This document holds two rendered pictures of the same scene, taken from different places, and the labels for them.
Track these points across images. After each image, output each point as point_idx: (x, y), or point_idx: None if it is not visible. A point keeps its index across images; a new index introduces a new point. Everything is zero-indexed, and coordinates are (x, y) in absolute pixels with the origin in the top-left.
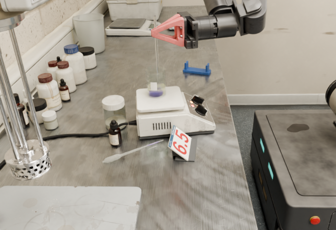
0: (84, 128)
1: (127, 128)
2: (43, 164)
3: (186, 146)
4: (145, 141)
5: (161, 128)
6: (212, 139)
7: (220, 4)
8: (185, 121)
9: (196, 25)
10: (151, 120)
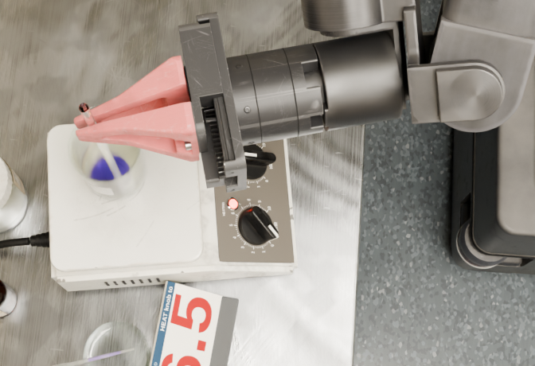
0: None
1: (29, 220)
2: None
3: (203, 345)
4: (85, 294)
5: (132, 283)
6: (284, 302)
7: (350, 27)
8: (205, 274)
9: (241, 171)
10: (98, 281)
